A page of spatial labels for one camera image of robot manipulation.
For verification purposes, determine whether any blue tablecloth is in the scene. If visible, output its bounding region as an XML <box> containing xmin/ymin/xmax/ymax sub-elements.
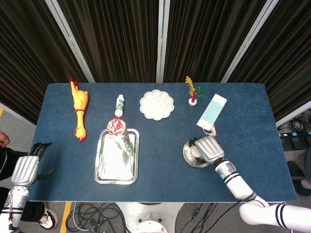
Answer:
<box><xmin>16</xmin><ymin>83</ymin><xmax>297</xmax><ymax>202</ymax></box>

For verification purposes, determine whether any black cable bundle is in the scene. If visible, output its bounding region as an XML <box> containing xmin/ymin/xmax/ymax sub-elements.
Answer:
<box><xmin>288</xmin><ymin>114</ymin><xmax>311</xmax><ymax>133</ymax></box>

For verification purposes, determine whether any white flower-shaped palette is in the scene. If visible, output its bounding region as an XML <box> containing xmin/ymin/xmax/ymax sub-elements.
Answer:
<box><xmin>139</xmin><ymin>89</ymin><xmax>175</xmax><ymax>121</ymax></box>

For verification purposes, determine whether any white green drink bottle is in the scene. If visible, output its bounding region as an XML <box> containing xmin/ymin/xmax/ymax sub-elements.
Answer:
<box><xmin>114</xmin><ymin>94</ymin><xmax>126</xmax><ymax>117</ymax></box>

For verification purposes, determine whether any black floor cable tangle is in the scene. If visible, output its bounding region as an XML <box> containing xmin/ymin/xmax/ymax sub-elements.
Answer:
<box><xmin>65</xmin><ymin>202</ymin><xmax>128</xmax><ymax>233</ymax></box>

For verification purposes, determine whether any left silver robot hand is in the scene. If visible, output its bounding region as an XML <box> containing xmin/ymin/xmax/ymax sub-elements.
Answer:
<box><xmin>11</xmin><ymin>142</ymin><xmax>55</xmax><ymax>186</ymax></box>

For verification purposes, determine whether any black cable with inline box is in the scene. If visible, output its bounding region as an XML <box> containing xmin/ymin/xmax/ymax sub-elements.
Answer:
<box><xmin>184</xmin><ymin>202</ymin><xmax>218</xmax><ymax>233</ymax></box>

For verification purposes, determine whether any light blue white box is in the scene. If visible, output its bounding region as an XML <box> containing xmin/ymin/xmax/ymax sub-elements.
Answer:
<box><xmin>196</xmin><ymin>93</ymin><xmax>228</xmax><ymax>138</ymax></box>

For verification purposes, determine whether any round steel plate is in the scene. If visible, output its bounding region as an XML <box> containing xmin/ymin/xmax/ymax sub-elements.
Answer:
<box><xmin>183</xmin><ymin>137</ymin><xmax>215</xmax><ymax>168</ymax></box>

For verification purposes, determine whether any yellow rubber chicken toy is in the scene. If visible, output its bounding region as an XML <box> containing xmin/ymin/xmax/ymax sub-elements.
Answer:
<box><xmin>69</xmin><ymin>76</ymin><xmax>89</xmax><ymax>142</ymax></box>

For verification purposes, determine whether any colourful feather shuttlecock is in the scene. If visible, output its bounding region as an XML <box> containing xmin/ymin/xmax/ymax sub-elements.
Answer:
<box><xmin>185</xmin><ymin>76</ymin><xmax>206</xmax><ymax>107</ymax></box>

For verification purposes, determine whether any white partition post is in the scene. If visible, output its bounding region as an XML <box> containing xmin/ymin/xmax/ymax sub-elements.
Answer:
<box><xmin>220</xmin><ymin>0</ymin><xmax>280</xmax><ymax>83</ymax></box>
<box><xmin>155</xmin><ymin>0</ymin><xmax>170</xmax><ymax>83</ymax></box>
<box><xmin>45</xmin><ymin>0</ymin><xmax>95</xmax><ymax>83</ymax></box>

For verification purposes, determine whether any white partition base rail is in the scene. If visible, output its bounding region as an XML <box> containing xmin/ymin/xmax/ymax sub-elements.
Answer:
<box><xmin>276</xmin><ymin>100</ymin><xmax>311</xmax><ymax>127</ymax></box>
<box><xmin>0</xmin><ymin>101</ymin><xmax>37</xmax><ymax>126</ymax></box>

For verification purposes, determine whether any white floor cable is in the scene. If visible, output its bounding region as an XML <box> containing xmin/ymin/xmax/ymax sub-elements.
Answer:
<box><xmin>72</xmin><ymin>202</ymin><xmax>85</xmax><ymax>231</ymax></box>

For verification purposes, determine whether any rectangular steel tray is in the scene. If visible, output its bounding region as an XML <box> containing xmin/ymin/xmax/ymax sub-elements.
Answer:
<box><xmin>94</xmin><ymin>128</ymin><xmax>140</xmax><ymax>185</ymax></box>

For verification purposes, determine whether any red green snack can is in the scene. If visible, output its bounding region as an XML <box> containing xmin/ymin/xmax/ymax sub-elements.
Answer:
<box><xmin>106</xmin><ymin>117</ymin><xmax>136</xmax><ymax>158</ymax></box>

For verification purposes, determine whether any power strip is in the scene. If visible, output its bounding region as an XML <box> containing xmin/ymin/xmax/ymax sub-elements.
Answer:
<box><xmin>277</xmin><ymin>130</ymin><xmax>311</xmax><ymax>140</ymax></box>

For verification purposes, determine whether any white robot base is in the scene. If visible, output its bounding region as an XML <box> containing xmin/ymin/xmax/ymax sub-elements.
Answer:
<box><xmin>116</xmin><ymin>202</ymin><xmax>186</xmax><ymax>233</ymax></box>

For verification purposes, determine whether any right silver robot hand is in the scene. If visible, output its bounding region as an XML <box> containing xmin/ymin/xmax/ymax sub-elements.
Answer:
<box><xmin>188</xmin><ymin>135</ymin><xmax>225</xmax><ymax>166</ymax></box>

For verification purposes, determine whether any dark brown curtain panel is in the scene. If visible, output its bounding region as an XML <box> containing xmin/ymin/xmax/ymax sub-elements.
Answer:
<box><xmin>0</xmin><ymin>0</ymin><xmax>88</xmax><ymax>125</ymax></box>
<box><xmin>228</xmin><ymin>0</ymin><xmax>311</xmax><ymax>122</ymax></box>
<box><xmin>57</xmin><ymin>0</ymin><xmax>161</xmax><ymax>83</ymax></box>
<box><xmin>163</xmin><ymin>0</ymin><xmax>268</xmax><ymax>83</ymax></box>

